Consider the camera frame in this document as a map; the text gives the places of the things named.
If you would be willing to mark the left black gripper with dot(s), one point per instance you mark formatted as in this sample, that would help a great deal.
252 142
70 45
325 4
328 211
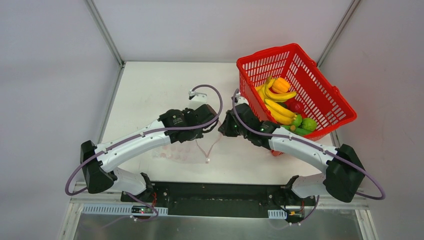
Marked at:
205 117

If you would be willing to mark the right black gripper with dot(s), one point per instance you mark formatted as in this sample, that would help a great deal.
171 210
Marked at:
227 125

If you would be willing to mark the clear zip top bag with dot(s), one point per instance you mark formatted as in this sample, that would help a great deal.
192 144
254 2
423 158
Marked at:
197 151

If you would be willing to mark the yellow banana bunch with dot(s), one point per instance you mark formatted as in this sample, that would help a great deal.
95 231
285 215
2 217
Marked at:
265 92
280 114

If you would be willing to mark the red plastic basket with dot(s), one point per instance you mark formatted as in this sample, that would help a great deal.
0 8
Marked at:
322 101

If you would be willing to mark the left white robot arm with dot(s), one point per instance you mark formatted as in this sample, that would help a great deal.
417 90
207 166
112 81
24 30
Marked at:
101 171

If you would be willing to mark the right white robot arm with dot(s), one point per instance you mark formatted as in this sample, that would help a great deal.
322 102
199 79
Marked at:
339 167

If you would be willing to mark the orange toy pepper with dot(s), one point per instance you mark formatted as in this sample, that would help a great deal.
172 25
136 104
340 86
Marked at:
280 85

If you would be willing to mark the red toy apple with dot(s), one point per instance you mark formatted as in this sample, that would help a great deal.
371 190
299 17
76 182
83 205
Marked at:
296 107

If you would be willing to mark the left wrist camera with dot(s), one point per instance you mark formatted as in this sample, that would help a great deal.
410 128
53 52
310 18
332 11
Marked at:
196 99

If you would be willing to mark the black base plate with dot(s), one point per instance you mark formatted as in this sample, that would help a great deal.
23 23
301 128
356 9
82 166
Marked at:
225 200

